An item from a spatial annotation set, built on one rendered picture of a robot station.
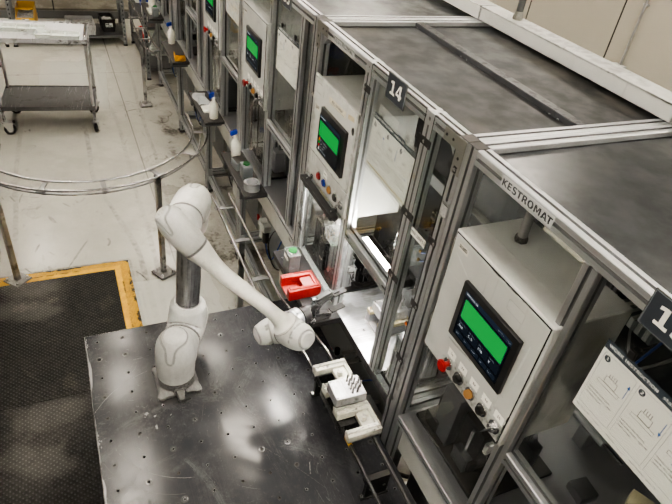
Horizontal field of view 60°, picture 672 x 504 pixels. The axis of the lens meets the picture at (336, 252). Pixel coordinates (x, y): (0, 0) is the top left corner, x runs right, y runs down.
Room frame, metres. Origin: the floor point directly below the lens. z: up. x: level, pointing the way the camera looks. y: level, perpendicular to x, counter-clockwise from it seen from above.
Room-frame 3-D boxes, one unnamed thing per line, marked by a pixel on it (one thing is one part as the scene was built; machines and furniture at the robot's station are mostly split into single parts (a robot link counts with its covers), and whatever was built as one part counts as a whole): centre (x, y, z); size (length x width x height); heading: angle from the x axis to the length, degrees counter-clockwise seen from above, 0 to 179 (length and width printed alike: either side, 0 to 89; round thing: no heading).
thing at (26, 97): (4.96, 2.88, 0.47); 0.84 x 0.53 x 0.94; 113
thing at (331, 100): (2.22, -0.01, 1.60); 0.42 x 0.29 x 0.46; 29
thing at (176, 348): (1.61, 0.59, 0.85); 0.18 x 0.16 x 0.22; 2
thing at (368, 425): (1.49, -0.13, 0.84); 0.36 x 0.14 x 0.10; 29
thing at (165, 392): (1.58, 0.58, 0.71); 0.22 x 0.18 x 0.06; 29
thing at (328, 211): (2.16, 0.11, 1.37); 0.36 x 0.04 x 0.04; 29
